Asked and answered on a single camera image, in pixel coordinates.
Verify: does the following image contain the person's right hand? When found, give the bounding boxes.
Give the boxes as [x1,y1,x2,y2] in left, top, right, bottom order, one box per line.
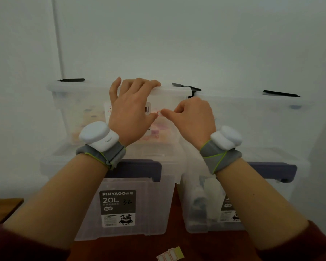
[161,97,217,150]

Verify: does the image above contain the person's left hand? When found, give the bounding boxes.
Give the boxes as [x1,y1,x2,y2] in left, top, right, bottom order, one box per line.
[109,77,161,147]

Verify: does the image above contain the clear storage bin colourful contents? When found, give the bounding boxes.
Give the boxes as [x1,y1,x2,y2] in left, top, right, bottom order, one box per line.
[46,79,193,146]

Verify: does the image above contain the person's right forearm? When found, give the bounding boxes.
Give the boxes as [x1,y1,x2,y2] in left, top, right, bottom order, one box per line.
[215,158,309,251]

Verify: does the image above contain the person's left forearm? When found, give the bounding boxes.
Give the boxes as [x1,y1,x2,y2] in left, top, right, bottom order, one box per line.
[3,153,110,251]

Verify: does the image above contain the white barcode label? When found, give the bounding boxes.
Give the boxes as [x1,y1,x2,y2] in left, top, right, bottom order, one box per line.
[103,101,152,118]

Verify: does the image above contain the white wrist tracker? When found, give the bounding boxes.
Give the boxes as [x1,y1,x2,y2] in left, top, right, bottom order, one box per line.
[78,121,120,153]
[210,126,243,151]

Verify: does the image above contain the grey wristband green trim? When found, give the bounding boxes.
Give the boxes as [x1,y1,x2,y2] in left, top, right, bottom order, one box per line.
[200,140,242,175]
[76,141,126,170]

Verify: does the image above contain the empty clear storage bin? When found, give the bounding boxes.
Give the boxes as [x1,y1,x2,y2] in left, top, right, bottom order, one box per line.
[192,90,313,156]

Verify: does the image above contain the black white bin label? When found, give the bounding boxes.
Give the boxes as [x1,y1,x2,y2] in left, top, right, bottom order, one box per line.
[220,195,241,223]
[99,190,137,228]

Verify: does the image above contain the large clear bin dark contents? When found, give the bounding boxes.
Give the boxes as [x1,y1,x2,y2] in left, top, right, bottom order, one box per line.
[176,138,311,234]

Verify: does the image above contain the sheet of label stickers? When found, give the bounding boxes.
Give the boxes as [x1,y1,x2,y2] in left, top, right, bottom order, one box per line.
[156,246,185,261]

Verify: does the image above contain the dark red sleeve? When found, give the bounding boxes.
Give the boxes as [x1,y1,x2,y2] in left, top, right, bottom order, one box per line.
[256,220,326,261]
[0,224,71,261]

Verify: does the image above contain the large clear bin blue handle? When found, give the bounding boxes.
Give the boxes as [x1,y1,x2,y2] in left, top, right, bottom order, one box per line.
[40,141,187,242]

